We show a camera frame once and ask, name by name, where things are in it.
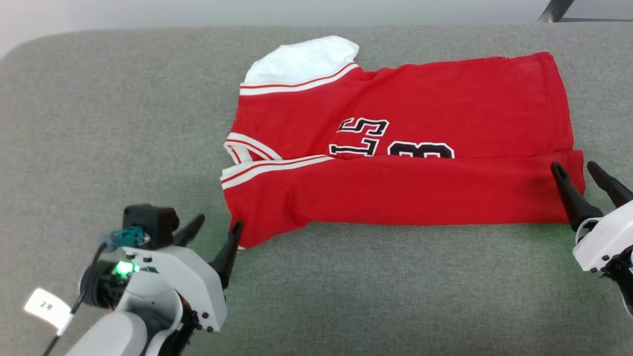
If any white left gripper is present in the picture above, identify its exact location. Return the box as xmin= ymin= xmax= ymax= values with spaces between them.
xmin=124 ymin=214 xmax=243 ymax=333

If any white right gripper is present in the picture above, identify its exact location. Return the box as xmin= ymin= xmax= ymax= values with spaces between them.
xmin=550 ymin=161 xmax=633 ymax=272

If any red and white jersey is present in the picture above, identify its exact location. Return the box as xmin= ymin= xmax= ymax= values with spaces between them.
xmin=220 ymin=36 xmax=587 ymax=249

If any grey fabric sofa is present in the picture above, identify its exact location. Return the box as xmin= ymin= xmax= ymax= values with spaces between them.
xmin=0 ymin=22 xmax=633 ymax=356

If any white paper label tag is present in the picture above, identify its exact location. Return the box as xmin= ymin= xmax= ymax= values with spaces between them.
xmin=24 ymin=288 xmax=73 ymax=337

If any dark partition edge strip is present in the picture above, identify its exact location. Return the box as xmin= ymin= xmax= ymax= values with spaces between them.
xmin=538 ymin=0 xmax=633 ymax=23

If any teal cable connector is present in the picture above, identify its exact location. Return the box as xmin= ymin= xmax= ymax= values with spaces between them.
xmin=110 ymin=226 xmax=150 ymax=249

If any thin black cable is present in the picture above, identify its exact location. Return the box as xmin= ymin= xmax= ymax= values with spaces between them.
xmin=42 ymin=241 xmax=112 ymax=356

